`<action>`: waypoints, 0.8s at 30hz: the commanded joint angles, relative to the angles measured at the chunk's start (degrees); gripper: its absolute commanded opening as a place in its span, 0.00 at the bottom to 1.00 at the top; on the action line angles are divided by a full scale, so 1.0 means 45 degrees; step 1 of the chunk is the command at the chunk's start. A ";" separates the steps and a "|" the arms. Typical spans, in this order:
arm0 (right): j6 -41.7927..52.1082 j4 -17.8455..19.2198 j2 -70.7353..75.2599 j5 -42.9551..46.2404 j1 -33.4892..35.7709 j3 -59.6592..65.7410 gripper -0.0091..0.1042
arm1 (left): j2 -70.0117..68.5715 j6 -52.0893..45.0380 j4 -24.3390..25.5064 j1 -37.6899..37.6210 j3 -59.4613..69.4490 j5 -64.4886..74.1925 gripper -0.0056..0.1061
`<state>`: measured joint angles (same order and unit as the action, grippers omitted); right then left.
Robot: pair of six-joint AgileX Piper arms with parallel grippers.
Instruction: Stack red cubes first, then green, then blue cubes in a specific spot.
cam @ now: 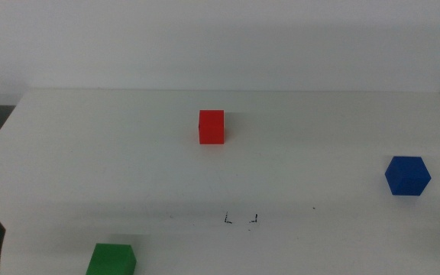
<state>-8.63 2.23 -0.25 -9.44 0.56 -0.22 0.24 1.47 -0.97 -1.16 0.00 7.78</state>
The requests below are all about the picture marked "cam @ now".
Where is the blue cube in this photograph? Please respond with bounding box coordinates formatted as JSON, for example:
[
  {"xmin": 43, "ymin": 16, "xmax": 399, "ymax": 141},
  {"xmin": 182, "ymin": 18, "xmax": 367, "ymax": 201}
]
[{"xmin": 384, "ymin": 155, "xmax": 432, "ymax": 197}]

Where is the green cube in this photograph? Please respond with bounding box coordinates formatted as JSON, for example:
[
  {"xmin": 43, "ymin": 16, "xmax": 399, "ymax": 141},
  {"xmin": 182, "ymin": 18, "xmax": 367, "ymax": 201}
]
[{"xmin": 85, "ymin": 243, "xmax": 138, "ymax": 275}]

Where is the red cube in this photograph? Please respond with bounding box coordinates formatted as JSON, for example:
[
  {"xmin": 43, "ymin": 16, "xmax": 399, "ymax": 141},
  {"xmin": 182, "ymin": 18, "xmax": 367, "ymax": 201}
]
[{"xmin": 198, "ymin": 109, "xmax": 225, "ymax": 145}]

